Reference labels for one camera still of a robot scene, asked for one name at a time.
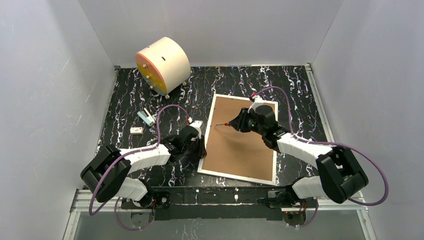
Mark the blue red screwdriver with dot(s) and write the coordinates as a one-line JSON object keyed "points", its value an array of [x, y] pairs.
{"points": [[222, 125]]}

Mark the light blue stapler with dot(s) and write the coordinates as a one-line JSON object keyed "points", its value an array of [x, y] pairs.
{"points": [[147, 117]]}

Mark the white staple box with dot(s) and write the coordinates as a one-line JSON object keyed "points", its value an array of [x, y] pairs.
{"points": [[136, 130]]}

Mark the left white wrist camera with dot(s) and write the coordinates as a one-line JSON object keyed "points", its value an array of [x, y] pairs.
{"points": [[196, 124]]}

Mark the cylindrical beige drawer cabinet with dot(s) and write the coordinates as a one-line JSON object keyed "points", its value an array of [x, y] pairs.
{"points": [[164, 65]]}

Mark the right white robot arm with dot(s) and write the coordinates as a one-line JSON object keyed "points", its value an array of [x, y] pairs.
{"points": [[340, 175]]}

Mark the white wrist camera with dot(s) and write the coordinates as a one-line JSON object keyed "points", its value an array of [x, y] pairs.
{"points": [[256, 101], [196, 124]]}

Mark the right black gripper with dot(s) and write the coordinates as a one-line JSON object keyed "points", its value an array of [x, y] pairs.
{"points": [[240, 121]]}

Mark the white picture frame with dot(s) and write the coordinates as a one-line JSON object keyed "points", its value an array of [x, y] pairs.
{"points": [[232, 154]]}

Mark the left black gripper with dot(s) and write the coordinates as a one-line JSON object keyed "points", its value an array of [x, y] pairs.
{"points": [[202, 147]]}

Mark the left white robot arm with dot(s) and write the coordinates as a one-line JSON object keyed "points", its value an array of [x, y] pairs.
{"points": [[117, 164]]}

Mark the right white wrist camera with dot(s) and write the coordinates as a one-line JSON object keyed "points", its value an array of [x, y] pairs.
{"points": [[256, 101]]}

